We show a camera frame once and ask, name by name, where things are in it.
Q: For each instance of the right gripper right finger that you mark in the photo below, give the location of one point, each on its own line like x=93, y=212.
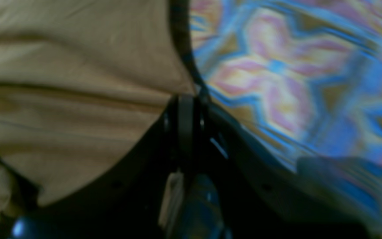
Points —
x=287, y=192

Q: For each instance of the brown t-shirt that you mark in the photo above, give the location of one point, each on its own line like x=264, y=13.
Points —
x=81, y=81

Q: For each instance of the patterned tablecloth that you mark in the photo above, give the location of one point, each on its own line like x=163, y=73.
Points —
x=303, y=77

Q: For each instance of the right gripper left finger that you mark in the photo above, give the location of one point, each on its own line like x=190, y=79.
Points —
x=125, y=202

